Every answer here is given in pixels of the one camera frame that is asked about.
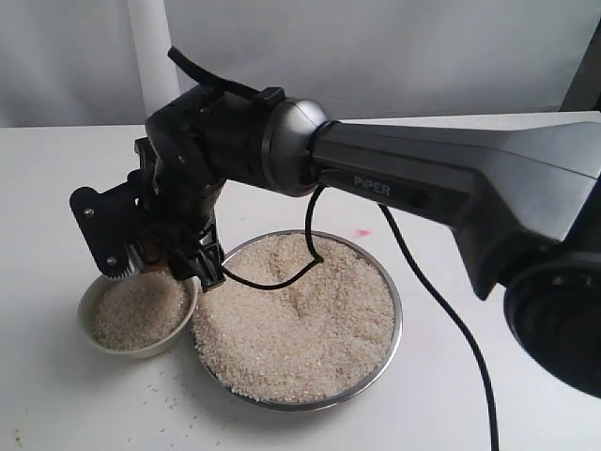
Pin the white backdrop curtain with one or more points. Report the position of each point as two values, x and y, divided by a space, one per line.
66 63

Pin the cream ceramic bowl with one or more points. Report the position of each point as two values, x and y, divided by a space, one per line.
93 296

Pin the brown wooden cup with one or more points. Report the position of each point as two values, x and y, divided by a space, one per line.
154 257

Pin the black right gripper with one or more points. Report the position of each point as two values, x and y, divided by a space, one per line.
192 147

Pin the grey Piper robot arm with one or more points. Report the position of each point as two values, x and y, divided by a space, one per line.
523 206

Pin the rice in cream bowl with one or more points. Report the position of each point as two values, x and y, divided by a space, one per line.
140 311

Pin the dark post at right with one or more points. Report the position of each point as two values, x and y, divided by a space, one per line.
583 94

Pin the steel rice pan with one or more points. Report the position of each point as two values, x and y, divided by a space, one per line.
276 260

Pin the rice in steel pan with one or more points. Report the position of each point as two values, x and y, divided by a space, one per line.
311 341

